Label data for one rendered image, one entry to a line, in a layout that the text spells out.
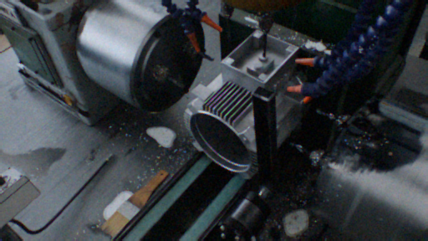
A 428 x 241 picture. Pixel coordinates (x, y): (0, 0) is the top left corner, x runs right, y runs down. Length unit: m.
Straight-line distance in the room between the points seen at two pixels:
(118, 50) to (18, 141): 0.49
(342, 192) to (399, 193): 0.08
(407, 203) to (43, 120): 0.97
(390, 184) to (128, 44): 0.55
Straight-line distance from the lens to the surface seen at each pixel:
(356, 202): 0.67
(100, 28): 0.92
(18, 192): 0.79
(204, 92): 0.82
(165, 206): 0.85
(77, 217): 1.03
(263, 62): 0.80
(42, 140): 1.21
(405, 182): 0.65
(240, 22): 0.87
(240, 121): 0.75
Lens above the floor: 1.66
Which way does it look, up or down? 50 degrees down
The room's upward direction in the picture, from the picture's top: 5 degrees counter-clockwise
